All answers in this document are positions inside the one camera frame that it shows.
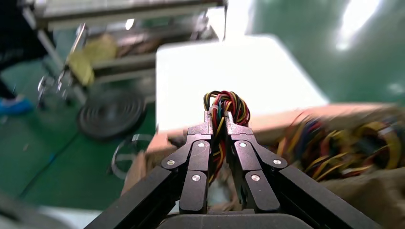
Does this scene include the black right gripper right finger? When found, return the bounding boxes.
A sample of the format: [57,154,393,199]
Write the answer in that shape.
[224,111,288,214]

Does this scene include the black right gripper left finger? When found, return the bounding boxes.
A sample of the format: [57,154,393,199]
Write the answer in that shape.
[161,110,214,215]

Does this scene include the grey power supply colourful cables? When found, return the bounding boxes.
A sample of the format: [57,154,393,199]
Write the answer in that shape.
[281,120,355,182]
[354,115,405,171]
[203,91,251,186]

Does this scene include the brown divided cardboard box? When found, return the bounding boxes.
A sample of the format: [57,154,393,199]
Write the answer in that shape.
[121,103,405,229]

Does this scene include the black round disc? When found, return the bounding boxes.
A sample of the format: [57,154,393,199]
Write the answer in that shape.
[77,92,148,140]

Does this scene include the metal cart with yellow items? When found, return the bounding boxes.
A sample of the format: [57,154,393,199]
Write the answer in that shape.
[19,0,228,105]

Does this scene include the blue shoe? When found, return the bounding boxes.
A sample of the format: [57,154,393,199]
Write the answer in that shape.
[0,96,34,116]

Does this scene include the person in dark clothes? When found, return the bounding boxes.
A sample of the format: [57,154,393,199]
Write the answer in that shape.
[0,0,56,72]

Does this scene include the clear plastic ring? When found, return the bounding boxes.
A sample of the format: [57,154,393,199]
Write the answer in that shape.
[110,134,156,181]

